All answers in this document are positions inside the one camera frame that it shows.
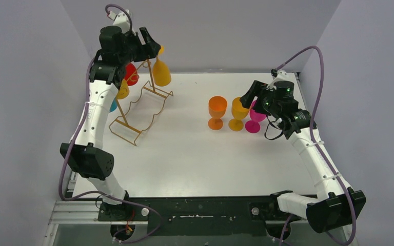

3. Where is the pink wine glass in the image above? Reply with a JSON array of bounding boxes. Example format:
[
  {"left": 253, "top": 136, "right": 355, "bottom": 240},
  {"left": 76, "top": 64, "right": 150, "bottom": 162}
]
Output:
[{"left": 245, "top": 100, "right": 266, "bottom": 134}]

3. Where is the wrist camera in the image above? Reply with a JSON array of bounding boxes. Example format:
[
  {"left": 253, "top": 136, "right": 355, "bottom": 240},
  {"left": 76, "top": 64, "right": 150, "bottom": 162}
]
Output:
[
  {"left": 107, "top": 11, "right": 130, "bottom": 33},
  {"left": 269, "top": 69, "right": 288, "bottom": 89}
]

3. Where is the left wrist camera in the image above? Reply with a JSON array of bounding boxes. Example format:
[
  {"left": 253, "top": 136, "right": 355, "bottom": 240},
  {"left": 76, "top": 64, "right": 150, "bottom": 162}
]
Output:
[{"left": 107, "top": 11, "right": 130, "bottom": 33}]

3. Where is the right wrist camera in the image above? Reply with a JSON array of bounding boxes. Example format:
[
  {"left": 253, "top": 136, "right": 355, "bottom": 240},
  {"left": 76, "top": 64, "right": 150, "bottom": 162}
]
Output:
[{"left": 269, "top": 69, "right": 288, "bottom": 89}]

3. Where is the gold wire glass rack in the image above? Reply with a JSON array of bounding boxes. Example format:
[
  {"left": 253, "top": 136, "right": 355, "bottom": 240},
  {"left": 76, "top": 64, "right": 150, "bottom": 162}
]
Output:
[{"left": 108, "top": 58, "right": 174, "bottom": 146}]

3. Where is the orange wine glass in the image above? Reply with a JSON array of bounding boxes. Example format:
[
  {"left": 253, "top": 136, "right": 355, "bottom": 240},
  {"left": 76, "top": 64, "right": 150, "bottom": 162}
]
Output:
[{"left": 208, "top": 96, "right": 227, "bottom": 130}]

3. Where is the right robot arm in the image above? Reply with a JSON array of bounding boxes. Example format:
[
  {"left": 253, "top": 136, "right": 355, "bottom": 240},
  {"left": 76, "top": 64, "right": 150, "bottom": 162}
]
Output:
[{"left": 240, "top": 80, "right": 366, "bottom": 233}]

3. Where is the purple cable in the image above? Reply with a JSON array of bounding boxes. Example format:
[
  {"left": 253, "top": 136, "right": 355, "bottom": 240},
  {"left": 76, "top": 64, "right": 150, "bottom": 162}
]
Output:
[
  {"left": 58, "top": 4, "right": 164, "bottom": 244},
  {"left": 273, "top": 46, "right": 358, "bottom": 246}
]

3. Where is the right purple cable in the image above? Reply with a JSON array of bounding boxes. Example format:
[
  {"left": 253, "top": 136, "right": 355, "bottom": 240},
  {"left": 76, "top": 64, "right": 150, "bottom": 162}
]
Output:
[{"left": 273, "top": 46, "right": 358, "bottom": 246}]

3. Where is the red wine glass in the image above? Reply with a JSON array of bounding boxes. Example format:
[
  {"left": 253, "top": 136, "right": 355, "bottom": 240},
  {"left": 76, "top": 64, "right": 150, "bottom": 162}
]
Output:
[{"left": 124, "top": 63, "right": 139, "bottom": 86}]

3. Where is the blue wine glass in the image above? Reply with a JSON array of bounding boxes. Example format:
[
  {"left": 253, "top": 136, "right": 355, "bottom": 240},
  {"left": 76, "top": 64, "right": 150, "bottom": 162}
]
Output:
[{"left": 109, "top": 99, "right": 117, "bottom": 113}]

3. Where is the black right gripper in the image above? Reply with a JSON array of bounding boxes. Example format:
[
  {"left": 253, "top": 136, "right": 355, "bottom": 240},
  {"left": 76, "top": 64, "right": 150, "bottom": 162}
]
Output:
[{"left": 242, "top": 80, "right": 283, "bottom": 116}]

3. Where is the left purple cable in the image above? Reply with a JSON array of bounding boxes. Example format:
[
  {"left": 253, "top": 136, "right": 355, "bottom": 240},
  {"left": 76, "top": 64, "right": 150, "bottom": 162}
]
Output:
[{"left": 58, "top": 4, "right": 164, "bottom": 244}]

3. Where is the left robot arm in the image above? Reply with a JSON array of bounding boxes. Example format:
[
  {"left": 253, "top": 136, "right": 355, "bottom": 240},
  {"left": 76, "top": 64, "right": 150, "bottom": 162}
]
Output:
[{"left": 60, "top": 26, "right": 161, "bottom": 221}]

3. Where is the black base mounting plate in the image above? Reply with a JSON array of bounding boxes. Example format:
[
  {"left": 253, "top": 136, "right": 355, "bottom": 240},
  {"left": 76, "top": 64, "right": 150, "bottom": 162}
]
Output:
[{"left": 97, "top": 196, "right": 289, "bottom": 236}]

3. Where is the yellow wine glass left row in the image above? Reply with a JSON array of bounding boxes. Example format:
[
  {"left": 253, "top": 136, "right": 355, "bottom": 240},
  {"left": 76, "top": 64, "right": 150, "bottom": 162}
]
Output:
[{"left": 116, "top": 79, "right": 130, "bottom": 100}]

